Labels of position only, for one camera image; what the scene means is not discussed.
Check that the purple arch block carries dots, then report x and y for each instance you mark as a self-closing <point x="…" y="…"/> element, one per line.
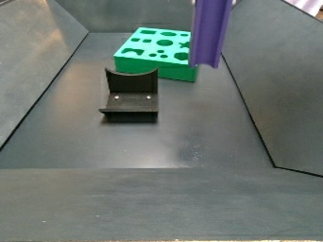
<point x="208" y="30"/>

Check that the black curved fixture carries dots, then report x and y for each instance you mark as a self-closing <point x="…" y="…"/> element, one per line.
<point x="132" y="97"/>

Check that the green shape sorter block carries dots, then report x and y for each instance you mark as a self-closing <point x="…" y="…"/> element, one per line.
<point x="154" y="48"/>

